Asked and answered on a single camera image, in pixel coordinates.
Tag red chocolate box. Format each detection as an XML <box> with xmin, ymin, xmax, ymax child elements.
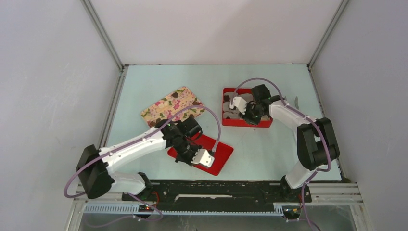
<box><xmin>222</xmin><ymin>88</ymin><xmax>273</xmax><ymax>128</ymax></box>

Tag red box lid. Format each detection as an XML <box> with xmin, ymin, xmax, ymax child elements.
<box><xmin>164</xmin><ymin>131</ymin><xmax>234</xmax><ymax>176</ymax></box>

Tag white handled metal tongs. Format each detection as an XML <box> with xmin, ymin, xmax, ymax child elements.
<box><xmin>283</xmin><ymin>96</ymin><xmax>299</xmax><ymax>110</ymax></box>

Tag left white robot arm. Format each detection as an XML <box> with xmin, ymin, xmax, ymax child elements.
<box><xmin>76</xmin><ymin>117</ymin><xmax>213</xmax><ymax>201</ymax></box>

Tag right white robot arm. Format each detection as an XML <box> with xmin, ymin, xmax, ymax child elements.
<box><xmin>242</xmin><ymin>84</ymin><xmax>340</xmax><ymax>201</ymax></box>

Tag floral pattern tray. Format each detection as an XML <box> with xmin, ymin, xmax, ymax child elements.
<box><xmin>140</xmin><ymin>86</ymin><xmax>205</xmax><ymax>127</ymax></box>

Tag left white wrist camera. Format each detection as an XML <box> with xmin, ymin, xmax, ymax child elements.
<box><xmin>191</xmin><ymin>149</ymin><xmax>215</xmax><ymax>168</ymax></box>

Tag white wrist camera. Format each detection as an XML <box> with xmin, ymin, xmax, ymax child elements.
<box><xmin>191</xmin><ymin>149</ymin><xmax>215</xmax><ymax>168</ymax></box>
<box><xmin>229</xmin><ymin>96</ymin><xmax>248</xmax><ymax>115</ymax></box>

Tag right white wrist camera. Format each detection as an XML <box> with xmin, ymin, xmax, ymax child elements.
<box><xmin>229</xmin><ymin>96</ymin><xmax>248</xmax><ymax>115</ymax></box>

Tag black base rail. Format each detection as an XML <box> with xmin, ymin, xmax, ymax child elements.
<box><xmin>136</xmin><ymin>180</ymin><xmax>312</xmax><ymax>213</ymax></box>

